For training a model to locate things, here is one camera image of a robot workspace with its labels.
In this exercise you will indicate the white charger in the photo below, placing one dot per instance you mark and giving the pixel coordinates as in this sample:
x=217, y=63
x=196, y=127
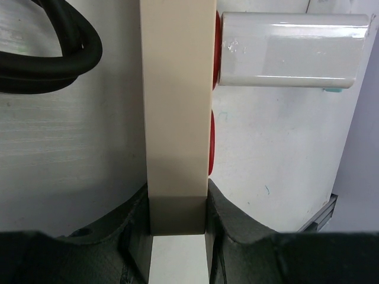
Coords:
x=292, y=50

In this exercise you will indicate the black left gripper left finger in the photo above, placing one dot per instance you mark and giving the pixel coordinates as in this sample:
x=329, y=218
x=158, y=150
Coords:
x=113, y=249

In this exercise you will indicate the beige power strip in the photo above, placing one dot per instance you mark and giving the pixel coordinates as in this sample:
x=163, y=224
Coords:
x=177, y=60

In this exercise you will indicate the teal usb charger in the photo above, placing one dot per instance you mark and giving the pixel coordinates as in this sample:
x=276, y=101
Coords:
x=334, y=90

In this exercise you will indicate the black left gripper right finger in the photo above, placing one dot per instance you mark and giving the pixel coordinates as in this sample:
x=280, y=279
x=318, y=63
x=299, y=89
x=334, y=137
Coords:
x=242, y=250

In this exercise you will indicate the aluminium right side rail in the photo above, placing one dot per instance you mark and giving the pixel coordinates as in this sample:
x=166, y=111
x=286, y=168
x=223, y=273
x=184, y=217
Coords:
x=320, y=219

